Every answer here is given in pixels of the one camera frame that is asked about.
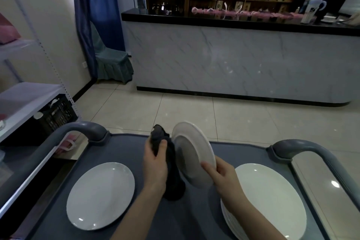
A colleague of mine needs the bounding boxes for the person's left hand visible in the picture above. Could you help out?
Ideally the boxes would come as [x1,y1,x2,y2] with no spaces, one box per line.
[142,135,168,192]

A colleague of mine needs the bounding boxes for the person's right hand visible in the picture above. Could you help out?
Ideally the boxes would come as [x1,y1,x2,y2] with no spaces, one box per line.
[200,162,245,212]

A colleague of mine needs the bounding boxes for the dark blue cleaning cloth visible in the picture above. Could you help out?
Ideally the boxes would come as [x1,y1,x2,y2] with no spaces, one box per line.
[150,124,186,201]

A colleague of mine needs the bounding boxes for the white round plate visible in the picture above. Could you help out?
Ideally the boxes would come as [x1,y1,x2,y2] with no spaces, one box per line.
[171,121,217,189]
[66,162,135,231]

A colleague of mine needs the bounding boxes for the stack of white plates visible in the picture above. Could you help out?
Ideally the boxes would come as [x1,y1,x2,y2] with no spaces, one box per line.
[220,163,307,240]

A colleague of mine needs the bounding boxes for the person's left forearm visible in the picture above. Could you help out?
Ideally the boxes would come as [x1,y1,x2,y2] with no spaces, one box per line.
[111,186,167,240]

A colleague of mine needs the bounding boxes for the person's right forearm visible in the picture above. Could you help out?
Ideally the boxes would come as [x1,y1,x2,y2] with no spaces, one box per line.
[225,200,287,240]

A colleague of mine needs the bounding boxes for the grey service cart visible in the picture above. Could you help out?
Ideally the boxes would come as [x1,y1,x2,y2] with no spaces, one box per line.
[0,121,360,240]

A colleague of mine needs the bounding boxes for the black plastic crate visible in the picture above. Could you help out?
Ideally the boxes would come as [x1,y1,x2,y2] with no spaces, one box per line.
[35,93,79,136]

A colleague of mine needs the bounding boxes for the chair with grey-green cover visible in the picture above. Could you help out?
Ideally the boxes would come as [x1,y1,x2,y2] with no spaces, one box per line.
[90,22,134,84]

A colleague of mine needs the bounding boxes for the marble bar counter black top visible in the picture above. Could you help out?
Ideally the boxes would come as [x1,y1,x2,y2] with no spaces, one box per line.
[121,8,360,108]

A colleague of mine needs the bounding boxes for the white metal shelf rack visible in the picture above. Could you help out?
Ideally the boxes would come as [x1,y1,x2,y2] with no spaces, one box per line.
[0,0,81,215]

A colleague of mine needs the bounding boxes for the row of pink bags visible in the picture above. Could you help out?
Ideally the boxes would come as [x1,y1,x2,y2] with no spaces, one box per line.
[191,7,313,21]

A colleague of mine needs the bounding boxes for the blue curtain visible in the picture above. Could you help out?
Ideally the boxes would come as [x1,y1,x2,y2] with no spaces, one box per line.
[70,0,126,80]

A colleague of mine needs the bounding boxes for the white cloth bag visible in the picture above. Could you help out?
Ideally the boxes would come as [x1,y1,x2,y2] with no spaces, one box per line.
[344,13,360,27]

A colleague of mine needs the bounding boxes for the pink bag white handles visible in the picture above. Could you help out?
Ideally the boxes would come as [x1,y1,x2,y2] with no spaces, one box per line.
[55,134,82,159]

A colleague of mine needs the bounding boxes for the white pitcher with handle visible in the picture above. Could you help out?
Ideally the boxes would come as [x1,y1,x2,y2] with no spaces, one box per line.
[301,0,327,24]

